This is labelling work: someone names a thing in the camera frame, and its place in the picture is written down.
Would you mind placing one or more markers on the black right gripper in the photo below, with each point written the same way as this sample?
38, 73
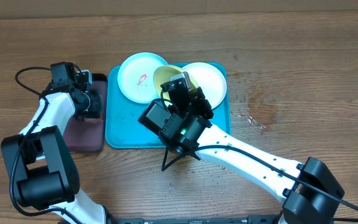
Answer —
198, 100

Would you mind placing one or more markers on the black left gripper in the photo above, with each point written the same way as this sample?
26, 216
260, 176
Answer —
96, 94

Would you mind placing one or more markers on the yellow plate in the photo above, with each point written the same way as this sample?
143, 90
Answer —
163, 74

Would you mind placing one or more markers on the teal plastic tray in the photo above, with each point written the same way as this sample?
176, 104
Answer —
122, 129

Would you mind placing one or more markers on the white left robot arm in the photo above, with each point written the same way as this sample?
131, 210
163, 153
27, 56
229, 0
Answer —
43, 177

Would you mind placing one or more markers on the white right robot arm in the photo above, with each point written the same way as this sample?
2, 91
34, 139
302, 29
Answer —
308, 191

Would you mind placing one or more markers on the black tray with pink water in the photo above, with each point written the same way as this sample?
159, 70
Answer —
88, 135

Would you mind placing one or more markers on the white plate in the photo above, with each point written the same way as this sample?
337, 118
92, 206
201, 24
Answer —
211, 78

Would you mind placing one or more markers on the light blue plate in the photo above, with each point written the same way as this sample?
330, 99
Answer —
136, 76

